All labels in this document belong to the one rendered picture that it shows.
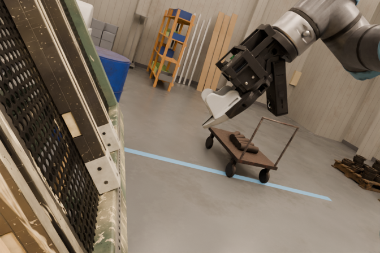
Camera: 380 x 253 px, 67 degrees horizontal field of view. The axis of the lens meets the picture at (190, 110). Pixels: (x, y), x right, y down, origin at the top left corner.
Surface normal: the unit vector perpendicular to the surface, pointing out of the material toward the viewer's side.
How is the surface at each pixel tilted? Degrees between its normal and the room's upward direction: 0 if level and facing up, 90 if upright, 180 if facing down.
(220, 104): 92
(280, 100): 92
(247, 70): 90
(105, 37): 90
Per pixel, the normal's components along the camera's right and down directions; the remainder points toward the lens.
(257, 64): 0.17, 0.30
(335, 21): -0.34, 0.47
